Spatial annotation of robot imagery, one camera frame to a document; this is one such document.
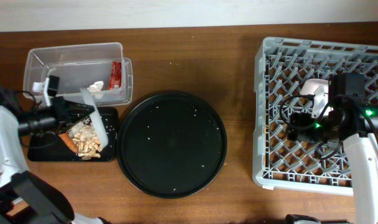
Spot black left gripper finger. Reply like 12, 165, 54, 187
57, 119, 80, 134
67, 101, 95, 120

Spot orange carrot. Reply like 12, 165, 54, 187
58, 133, 78, 153

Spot grey plate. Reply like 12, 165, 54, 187
80, 88, 109, 147

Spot rice and nut shells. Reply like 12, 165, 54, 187
67, 118, 103, 161

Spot white tissue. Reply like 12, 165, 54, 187
87, 81, 104, 98

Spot pink bowl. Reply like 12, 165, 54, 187
300, 78, 328, 99

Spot red snack wrapper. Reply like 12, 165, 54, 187
108, 62, 122, 90

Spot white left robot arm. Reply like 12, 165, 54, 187
0, 86, 108, 223

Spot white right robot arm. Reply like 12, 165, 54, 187
116, 73, 378, 223

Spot clear plastic waste bin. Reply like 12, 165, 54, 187
23, 42, 134, 106

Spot grey dishwasher rack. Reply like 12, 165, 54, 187
252, 37, 378, 196

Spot black rectangular tray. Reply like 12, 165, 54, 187
27, 107, 119, 162

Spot black round serving tray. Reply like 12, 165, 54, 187
116, 91, 228, 199

